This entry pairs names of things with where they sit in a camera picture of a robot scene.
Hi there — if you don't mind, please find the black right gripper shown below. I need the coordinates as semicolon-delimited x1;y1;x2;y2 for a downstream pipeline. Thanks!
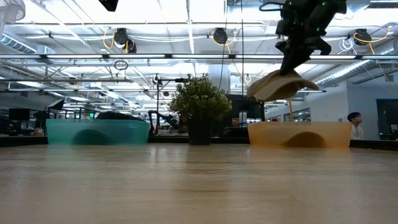
275;12;333;77

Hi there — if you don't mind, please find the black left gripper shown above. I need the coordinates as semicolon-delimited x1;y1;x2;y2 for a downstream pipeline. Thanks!
98;0;119;12

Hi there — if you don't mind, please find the beige cotton cap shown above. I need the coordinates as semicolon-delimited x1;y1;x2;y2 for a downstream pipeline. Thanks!
246;68;320;102

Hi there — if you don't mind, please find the orange plastic bin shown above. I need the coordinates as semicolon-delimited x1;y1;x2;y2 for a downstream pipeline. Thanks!
248;121;353;149

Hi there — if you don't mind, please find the long ceiling light strip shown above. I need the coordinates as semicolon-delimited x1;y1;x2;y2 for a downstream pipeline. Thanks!
0;53;398;60

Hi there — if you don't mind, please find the clear plastic bin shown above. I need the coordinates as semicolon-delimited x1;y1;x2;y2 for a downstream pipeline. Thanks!
0;0;27;35

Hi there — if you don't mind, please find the green artificial plant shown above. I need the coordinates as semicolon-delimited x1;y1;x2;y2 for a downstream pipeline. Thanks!
167;73;233;123

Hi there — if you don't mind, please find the dark glass door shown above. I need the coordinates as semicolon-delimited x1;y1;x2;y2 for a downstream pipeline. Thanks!
376;98;398;141

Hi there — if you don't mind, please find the black plant pot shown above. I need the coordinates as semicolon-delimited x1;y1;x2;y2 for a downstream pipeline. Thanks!
187;117;213;146

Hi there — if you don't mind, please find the teal plastic bin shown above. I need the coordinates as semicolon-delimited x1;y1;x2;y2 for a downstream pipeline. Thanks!
45;118;151;146

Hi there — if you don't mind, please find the black monitor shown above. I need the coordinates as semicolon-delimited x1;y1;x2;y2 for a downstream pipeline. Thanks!
8;108;31;122

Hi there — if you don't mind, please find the black ceiling cable reel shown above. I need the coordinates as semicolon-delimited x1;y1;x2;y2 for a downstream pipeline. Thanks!
212;27;229;45
353;27;373;47
112;27;137;54

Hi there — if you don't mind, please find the silver ventilation duct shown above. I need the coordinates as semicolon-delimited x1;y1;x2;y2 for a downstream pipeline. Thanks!
306;58;379;90

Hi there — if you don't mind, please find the thin black hanging cable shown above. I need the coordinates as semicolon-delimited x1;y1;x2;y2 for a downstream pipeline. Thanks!
240;0;246;94

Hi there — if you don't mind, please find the black hanging cable coil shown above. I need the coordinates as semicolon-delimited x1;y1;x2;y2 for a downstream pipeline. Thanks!
113;59;129;72

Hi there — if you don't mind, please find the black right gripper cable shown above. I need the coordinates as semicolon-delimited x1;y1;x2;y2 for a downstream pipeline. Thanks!
259;1;284;12

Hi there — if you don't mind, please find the black camera stand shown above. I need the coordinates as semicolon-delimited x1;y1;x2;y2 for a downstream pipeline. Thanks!
151;73;188;135

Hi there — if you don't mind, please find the black frame rail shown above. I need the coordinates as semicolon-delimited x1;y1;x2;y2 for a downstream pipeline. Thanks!
0;135;398;152

